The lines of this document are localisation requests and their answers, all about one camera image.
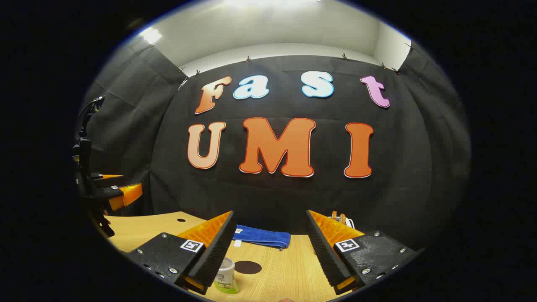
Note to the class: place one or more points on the blue folded towel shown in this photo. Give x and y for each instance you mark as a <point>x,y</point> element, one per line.
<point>262,237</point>

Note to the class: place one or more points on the small brown and white object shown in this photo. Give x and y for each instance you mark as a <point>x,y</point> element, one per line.
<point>339,218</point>

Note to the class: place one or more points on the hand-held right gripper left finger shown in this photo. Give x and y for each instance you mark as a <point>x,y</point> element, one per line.
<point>214,256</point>

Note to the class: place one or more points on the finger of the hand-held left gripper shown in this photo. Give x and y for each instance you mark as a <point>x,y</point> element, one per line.
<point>126,196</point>
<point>111,176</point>

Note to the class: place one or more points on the white green label water bottle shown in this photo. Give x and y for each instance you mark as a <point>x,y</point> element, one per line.
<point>226,277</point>

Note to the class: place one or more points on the ceiling light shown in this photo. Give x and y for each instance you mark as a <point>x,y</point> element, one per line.
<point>151,35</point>

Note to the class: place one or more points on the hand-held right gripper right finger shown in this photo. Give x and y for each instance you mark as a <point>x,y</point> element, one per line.
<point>325,251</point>

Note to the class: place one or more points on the dark brown round coaster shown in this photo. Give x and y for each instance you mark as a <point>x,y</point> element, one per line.
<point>248,267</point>

